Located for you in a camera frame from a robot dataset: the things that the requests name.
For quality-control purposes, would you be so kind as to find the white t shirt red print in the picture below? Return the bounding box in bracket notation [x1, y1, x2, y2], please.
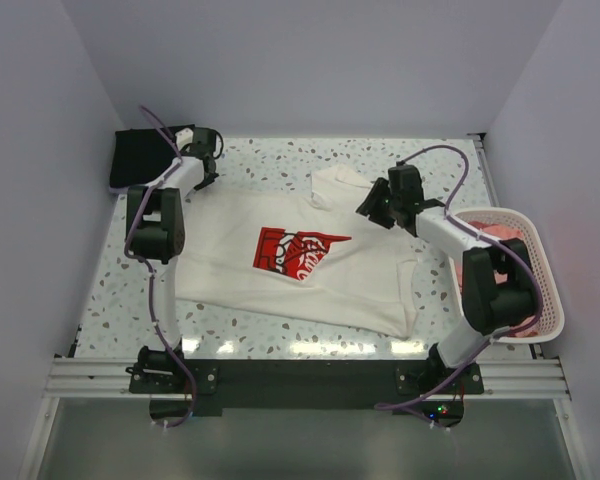
[175, 164, 418, 339]

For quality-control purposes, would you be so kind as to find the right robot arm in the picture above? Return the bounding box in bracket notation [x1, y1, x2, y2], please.
[356, 164, 544, 400]

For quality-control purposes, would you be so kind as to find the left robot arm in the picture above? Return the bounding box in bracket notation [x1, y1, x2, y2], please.
[124, 127, 224, 396]

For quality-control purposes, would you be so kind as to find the folded black t shirt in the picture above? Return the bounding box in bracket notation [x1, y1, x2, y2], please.
[109, 129, 176, 187]

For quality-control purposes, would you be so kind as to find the folded purple t shirt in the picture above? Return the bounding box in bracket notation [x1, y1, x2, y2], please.
[108, 185, 129, 195]

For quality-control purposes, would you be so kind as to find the pink t shirt in basket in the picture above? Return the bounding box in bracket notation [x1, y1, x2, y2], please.
[450, 217, 543, 338]

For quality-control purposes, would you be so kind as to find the white plastic laundry basket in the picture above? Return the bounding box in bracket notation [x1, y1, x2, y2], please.
[454, 207, 565, 344]

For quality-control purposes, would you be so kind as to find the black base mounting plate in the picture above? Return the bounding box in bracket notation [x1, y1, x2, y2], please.
[128, 357, 486, 426]

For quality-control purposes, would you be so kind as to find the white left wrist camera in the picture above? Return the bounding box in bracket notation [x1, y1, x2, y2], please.
[174, 128, 194, 150]

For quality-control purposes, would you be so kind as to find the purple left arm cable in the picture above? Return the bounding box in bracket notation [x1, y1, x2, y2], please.
[122, 104, 199, 427]

